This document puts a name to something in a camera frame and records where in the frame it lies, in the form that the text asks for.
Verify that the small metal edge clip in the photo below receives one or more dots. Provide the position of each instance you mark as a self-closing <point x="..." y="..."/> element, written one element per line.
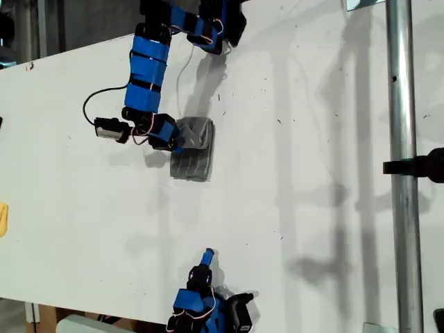
<point x="30" y="65"/>

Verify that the steel post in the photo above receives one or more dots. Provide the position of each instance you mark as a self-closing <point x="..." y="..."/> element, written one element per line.
<point x="402" y="104"/>

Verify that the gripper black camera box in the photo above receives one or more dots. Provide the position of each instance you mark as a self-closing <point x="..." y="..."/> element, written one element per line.
<point x="111" y="131"/>
<point x="243" y="312"/>

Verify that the white plastic box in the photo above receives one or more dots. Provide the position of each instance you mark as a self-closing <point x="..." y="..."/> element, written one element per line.
<point x="79" y="326"/>

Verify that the yellow object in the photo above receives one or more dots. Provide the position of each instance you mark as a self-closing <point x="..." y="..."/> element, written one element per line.
<point x="2" y="220"/>

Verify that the wooden table leg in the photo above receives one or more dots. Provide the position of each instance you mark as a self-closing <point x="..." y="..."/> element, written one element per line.
<point x="45" y="319"/>

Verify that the grey striped towel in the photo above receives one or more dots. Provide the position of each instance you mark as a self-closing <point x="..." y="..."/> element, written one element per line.
<point x="196" y="156"/>

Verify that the black clamp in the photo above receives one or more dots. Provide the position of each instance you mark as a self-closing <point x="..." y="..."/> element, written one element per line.
<point x="416" y="166"/>

